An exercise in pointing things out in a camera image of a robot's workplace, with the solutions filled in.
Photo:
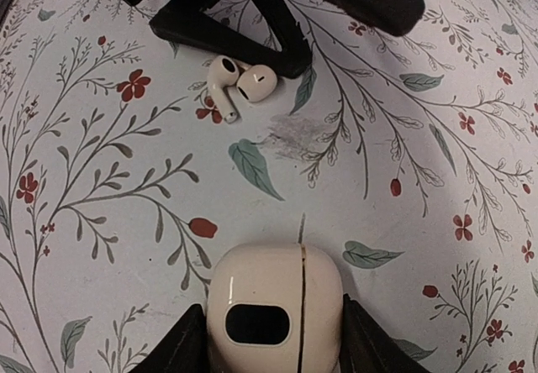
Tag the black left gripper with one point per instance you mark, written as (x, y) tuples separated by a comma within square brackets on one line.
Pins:
[(188, 23)]

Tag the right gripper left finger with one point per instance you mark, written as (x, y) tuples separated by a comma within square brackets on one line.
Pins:
[(184, 349)]

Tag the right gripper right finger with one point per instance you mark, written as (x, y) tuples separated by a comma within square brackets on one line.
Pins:
[(366, 347)]

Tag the beige earbud with stem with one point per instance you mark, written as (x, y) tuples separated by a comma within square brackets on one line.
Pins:
[(224, 72)]

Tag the beige earbud charging case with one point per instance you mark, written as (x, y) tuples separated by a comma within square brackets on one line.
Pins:
[(274, 308)]

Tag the floral patterned table mat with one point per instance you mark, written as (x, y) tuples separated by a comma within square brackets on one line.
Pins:
[(412, 161)]

